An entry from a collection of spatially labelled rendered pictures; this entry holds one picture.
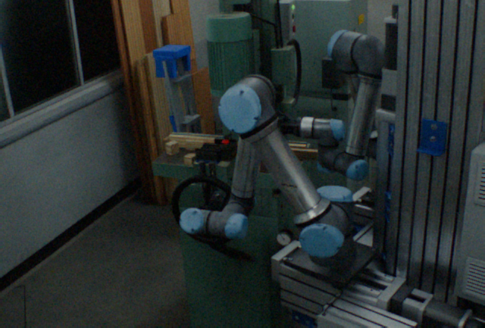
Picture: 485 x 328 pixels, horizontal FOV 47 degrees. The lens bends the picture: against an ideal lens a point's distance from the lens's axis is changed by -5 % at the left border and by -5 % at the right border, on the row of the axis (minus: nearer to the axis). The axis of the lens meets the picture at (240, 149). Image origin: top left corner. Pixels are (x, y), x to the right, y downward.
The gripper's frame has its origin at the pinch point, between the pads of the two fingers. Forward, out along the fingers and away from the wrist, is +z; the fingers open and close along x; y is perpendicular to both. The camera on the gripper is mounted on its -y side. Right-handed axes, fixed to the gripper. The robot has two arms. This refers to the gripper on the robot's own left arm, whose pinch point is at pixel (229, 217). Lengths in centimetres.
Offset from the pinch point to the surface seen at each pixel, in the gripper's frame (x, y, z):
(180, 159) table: -31.5, -20.7, 21.7
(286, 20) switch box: 5, -84, 29
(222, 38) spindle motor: -11, -65, -1
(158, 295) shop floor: -64, 47, 85
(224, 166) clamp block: -6.2, -18.3, 6.0
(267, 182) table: 6.9, -14.8, 18.8
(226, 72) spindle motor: -10, -54, 6
